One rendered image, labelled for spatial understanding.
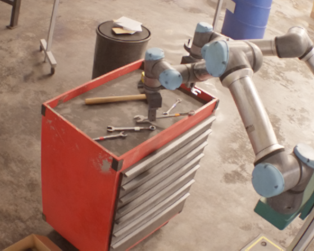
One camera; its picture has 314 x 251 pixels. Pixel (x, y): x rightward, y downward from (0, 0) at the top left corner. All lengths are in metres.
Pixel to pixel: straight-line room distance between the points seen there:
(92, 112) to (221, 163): 1.62
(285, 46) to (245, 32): 3.77
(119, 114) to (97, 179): 0.34
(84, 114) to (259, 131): 0.90
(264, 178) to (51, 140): 1.04
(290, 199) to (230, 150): 2.18
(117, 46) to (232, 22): 2.43
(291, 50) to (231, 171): 1.78
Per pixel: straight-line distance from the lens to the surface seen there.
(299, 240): 1.76
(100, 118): 2.03
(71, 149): 1.95
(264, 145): 1.38
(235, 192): 3.26
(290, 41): 1.82
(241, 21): 5.53
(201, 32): 2.07
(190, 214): 2.98
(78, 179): 2.00
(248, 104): 1.41
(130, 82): 2.31
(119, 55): 3.48
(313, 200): 1.63
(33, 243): 2.39
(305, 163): 1.42
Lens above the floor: 2.04
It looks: 32 degrees down
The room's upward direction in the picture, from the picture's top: 14 degrees clockwise
